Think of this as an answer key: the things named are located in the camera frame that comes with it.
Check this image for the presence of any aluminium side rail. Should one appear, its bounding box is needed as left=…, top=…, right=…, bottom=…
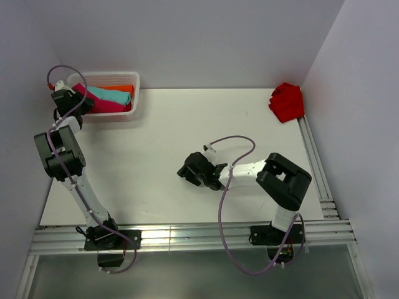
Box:
left=297, top=116, right=341, bottom=221

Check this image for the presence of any red crumpled t shirt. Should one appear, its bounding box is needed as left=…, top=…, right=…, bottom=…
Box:
left=269, top=82, right=305, bottom=123

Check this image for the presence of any aluminium front rail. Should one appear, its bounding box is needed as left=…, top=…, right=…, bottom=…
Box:
left=28, top=220, right=357, bottom=255

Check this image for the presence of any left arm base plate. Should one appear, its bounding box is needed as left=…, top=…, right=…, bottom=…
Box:
left=84, top=229, right=142, bottom=251

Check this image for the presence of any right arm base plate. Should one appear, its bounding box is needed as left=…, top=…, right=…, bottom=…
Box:
left=249, top=224, right=305, bottom=246

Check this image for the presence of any teal rolled t shirt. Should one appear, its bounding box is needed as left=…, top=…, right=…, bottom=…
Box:
left=88, top=87, right=131, bottom=105

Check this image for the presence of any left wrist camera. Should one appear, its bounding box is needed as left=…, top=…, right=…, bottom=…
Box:
left=47, top=80, right=70, bottom=92

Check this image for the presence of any orange rolled t shirt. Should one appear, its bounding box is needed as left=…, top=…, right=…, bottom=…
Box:
left=119, top=85, right=134, bottom=94

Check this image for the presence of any white plastic basket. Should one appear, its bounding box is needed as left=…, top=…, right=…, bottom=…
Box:
left=67, top=72, right=140, bottom=123

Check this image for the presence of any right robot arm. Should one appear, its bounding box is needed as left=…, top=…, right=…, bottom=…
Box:
left=177, top=152, right=312, bottom=243

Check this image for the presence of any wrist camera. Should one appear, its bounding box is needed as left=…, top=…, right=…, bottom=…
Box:
left=47, top=80, right=70, bottom=92
left=203, top=143, right=216, bottom=153

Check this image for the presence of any pink t shirt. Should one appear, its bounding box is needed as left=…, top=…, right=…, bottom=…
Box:
left=72, top=83, right=126, bottom=114

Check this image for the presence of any red rolled t shirt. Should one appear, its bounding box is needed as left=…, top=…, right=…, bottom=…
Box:
left=124, top=102, right=132, bottom=112

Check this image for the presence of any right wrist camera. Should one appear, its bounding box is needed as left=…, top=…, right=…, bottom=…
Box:
left=203, top=143, right=216, bottom=153

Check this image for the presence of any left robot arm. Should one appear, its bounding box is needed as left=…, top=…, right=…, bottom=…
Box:
left=34, top=88, right=122, bottom=249

